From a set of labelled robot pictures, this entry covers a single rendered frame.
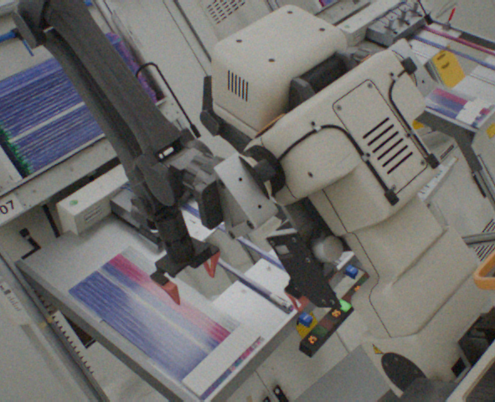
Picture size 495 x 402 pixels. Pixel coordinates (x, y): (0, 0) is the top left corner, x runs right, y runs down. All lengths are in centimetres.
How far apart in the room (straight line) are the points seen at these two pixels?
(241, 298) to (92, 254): 46
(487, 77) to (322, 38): 178
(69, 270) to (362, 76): 109
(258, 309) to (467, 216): 137
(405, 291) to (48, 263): 111
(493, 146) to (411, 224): 203
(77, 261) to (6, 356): 157
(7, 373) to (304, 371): 172
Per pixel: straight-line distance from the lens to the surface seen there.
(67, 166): 196
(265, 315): 170
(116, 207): 195
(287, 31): 109
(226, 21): 293
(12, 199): 189
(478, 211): 292
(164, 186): 105
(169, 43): 413
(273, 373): 204
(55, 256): 190
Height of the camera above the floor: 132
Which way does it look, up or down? 10 degrees down
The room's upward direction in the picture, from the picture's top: 31 degrees counter-clockwise
